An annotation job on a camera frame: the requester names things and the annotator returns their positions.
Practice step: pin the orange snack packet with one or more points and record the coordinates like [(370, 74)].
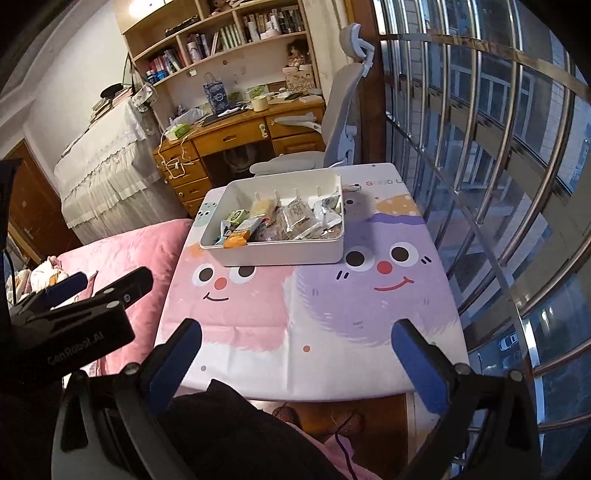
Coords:
[(235, 240)]

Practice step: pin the white parked car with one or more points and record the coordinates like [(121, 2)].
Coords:
[(510, 341)]

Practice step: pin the green snack packet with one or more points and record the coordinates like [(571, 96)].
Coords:
[(236, 216)]

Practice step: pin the beige tape roll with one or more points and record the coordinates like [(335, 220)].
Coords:
[(259, 105)]

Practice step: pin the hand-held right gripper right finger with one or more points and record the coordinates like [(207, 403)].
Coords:
[(418, 364)]

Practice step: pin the brown fuzzy slipper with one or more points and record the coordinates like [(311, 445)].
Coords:
[(287, 413), (347, 422)]

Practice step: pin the cartoon printed tablecloth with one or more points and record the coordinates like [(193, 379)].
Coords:
[(300, 332)]

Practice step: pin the clear packet of yellow puffs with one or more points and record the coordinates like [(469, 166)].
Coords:
[(295, 217)]

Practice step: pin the blue gift bag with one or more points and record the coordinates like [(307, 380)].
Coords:
[(216, 97)]

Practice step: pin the metal window bars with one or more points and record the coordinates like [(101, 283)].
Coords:
[(524, 332)]

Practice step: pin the row of colourful books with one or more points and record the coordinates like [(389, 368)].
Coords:
[(168, 60)]

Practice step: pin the pink blanket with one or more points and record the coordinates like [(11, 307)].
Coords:
[(138, 249)]

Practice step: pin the white plastic bag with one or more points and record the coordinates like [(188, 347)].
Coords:
[(191, 115)]

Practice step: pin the green tissue box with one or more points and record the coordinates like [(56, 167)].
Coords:
[(178, 133)]

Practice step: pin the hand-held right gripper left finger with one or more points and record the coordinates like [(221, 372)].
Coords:
[(178, 364)]

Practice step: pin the purple clear snack packet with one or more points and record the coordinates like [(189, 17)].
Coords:
[(270, 233)]

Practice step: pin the brown wooden door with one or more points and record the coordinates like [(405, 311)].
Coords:
[(37, 207)]

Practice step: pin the black round object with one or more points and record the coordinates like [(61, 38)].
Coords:
[(112, 90)]

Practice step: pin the grey office chair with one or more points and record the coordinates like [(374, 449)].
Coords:
[(341, 110)]

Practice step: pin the white patterned box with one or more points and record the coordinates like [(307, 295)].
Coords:
[(300, 79)]

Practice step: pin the white plastic bin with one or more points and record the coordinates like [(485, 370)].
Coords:
[(277, 254)]

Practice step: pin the wooden desk with drawers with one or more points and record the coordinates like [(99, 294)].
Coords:
[(231, 136)]

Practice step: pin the blue snack packet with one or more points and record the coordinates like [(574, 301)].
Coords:
[(223, 230)]

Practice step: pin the row of pale books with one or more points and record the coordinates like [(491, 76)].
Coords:
[(226, 39)]

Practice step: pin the person's pink pants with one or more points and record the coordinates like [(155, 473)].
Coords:
[(332, 457)]

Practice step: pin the wooden bookshelf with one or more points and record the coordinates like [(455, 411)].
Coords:
[(240, 64)]

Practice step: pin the white printed cloth bundle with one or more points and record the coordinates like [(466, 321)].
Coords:
[(41, 277)]

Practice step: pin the brown-haired doll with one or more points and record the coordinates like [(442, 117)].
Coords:
[(297, 55)]

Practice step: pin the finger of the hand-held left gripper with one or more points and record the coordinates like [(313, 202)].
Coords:
[(131, 284), (64, 286)]

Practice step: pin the row of dark books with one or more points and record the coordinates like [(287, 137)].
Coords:
[(288, 21)]

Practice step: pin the white floral pouch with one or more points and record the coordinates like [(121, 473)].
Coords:
[(143, 96)]

